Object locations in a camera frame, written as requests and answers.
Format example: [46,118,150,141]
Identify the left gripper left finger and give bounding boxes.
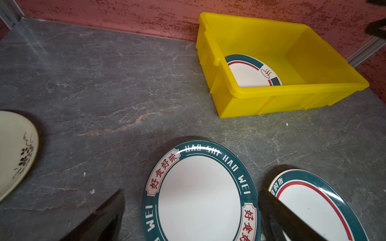
[62,189,125,241]

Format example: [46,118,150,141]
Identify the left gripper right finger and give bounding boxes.
[258,189,325,241]

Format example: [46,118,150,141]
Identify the green rim HAO WEI plate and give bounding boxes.
[141,140,261,241]

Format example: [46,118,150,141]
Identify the cream plate black blotches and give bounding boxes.
[1,110,39,200]

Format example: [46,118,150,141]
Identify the green red ring steam plate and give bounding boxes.
[225,54,282,88]

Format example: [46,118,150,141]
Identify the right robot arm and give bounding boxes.
[365,0,386,40]

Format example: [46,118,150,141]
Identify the yellow plastic bin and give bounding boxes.
[196,13,369,118]

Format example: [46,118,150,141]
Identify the right corner aluminium post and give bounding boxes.
[346,37,386,68]

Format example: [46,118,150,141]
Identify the corner aluminium post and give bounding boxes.
[0,0,25,30]
[346,37,386,68]

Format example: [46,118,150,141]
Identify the left corner aluminium post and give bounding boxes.
[0,0,25,30]

